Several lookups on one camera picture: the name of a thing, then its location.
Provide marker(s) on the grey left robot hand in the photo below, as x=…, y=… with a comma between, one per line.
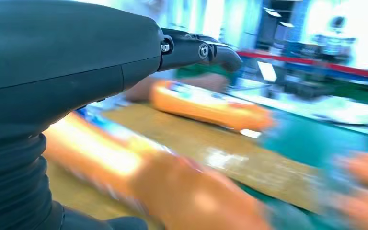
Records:
x=60, y=47

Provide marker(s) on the person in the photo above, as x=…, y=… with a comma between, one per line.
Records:
x=203, y=84

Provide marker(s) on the blue rack with red beam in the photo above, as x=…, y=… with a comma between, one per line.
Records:
x=298, y=63

